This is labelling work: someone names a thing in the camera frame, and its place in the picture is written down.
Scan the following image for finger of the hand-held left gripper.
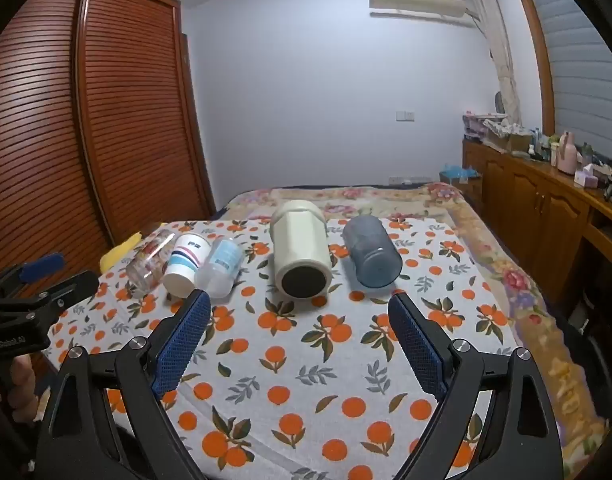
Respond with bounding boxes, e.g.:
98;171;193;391
0;270;101;327
0;252;66;302

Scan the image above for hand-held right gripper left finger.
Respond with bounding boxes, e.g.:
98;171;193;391
33;288;213;480

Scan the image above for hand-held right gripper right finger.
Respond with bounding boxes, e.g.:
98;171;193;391
387;291;566;480

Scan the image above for translucent blue cup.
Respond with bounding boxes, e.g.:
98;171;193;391
342;215;403;289

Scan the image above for cream insulated cup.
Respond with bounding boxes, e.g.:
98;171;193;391
269;200;333;301

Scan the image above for white striped paper cup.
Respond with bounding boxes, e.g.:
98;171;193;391
163;233;210;297

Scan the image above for clear glass cup red print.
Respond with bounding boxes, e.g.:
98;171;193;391
126;228;177;295

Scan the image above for clear plastic cup blue label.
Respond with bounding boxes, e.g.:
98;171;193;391
195;237;245;300

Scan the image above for person's left hand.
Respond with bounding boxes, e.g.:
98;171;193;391
6;354;40;423

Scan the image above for yellow cloth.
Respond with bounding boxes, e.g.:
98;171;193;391
100;231;143;273

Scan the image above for orange fruit print cloth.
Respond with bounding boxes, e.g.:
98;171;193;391
41;217;524;480

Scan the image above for floral blanket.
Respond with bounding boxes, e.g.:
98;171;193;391
221;182;606;461

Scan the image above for brown louvred wardrobe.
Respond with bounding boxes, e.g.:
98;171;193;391
0;0;217;286

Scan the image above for blue plastic bag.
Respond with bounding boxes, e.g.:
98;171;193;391
439;164;481;184

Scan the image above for wooden cabinet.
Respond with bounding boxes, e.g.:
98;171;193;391
460;139;612;271

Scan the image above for cardboard box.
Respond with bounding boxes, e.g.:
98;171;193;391
480;120;534;154

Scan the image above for tissue box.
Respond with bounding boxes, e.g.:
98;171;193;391
574;164;601;189

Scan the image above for pink bottle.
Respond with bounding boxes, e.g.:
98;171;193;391
558;131;579;175

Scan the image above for cream curtain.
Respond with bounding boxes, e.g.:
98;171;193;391
463;0;524;128

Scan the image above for window blinds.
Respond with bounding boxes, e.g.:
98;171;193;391
523;0;612;171

